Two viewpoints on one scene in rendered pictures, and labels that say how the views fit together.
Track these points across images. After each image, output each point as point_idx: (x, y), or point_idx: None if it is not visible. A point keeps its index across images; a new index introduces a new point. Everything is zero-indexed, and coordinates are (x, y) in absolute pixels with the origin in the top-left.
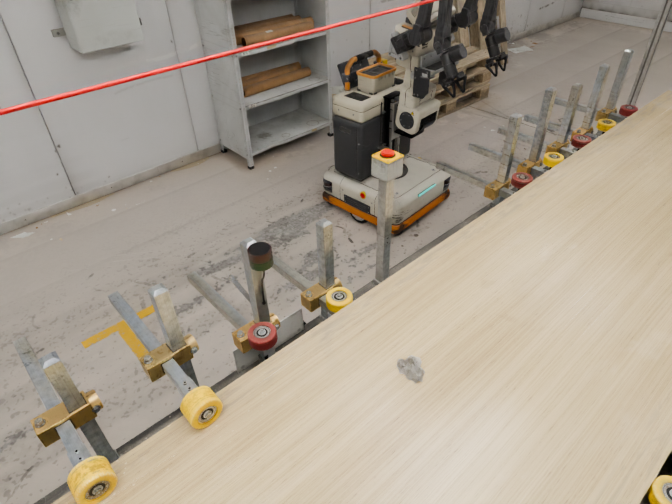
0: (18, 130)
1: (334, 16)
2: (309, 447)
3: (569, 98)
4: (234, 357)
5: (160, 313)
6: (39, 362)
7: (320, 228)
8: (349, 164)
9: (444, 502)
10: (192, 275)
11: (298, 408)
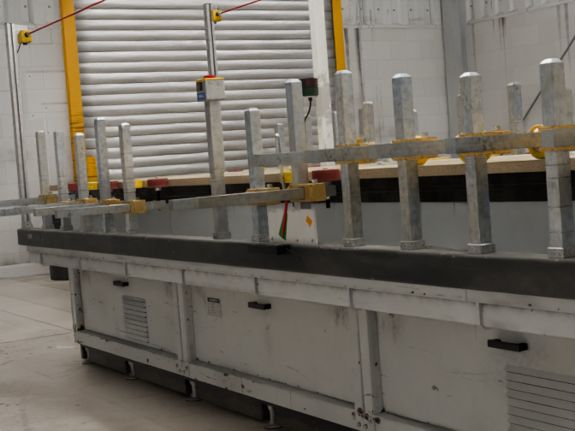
0: None
1: None
2: (447, 162)
3: (78, 148)
4: (315, 218)
5: (352, 92)
6: (403, 76)
7: (256, 113)
8: None
9: (490, 157)
10: (201, 197)
11: None
